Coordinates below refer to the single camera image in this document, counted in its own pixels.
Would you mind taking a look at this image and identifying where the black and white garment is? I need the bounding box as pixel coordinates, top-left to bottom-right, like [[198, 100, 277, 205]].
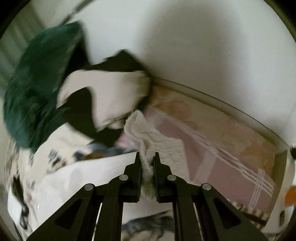
[[56, 50, 151, 148]]

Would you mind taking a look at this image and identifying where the dark green plush blanket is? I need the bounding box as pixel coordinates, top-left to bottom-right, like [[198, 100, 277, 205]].
[[3, 22, 88, 151]]

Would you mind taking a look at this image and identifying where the floral bed quilt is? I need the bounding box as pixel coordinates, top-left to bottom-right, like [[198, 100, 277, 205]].
[[4, 123, 175, 240]]

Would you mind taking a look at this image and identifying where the small white towel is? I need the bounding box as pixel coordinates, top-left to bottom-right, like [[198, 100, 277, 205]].
[[124, 110, 189, 200]]

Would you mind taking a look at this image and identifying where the pink striped bed sheet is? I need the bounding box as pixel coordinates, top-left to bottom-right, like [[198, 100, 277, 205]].
[[144, 85, 276, 225]]

